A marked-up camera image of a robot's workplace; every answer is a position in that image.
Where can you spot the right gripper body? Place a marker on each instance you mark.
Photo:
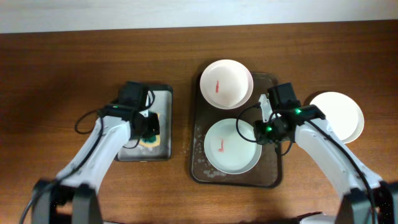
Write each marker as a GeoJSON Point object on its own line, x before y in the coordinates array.
{"type": "Point", "coordinates": [267, 132]}

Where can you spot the green and yellow sponge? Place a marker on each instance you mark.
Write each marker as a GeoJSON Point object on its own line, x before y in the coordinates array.
{"type": "Point", "coordinates": [152, 141]}

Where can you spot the pink rimmed white plate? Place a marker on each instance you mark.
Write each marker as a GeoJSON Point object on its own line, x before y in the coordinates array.
{"type": "Point", "coordinates": [226, 84]}

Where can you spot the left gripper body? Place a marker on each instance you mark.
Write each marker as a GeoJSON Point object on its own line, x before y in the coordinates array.
{"type": "Point", "coordinates": [151, 127]}

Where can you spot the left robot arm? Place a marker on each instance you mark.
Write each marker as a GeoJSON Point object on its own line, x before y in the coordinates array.
{"type": "Point", "coordinates": [71, 197]}

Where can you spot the large brown serving tray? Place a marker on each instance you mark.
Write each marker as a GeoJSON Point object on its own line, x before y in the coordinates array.
{"type": "Point", "coordinates": [266, 174]}

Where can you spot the small black soapy tray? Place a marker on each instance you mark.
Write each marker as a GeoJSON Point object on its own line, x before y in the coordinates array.
{"type": "Point", "coordinates": [160, 101]}

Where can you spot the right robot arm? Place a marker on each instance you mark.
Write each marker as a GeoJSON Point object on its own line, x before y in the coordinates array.
{"type": "Point", "coordinates": [365, 196]}

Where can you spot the white plate with sauce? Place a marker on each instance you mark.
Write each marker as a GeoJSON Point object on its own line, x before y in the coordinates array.
{"type": "Point", "coordinates": [343, 113]}

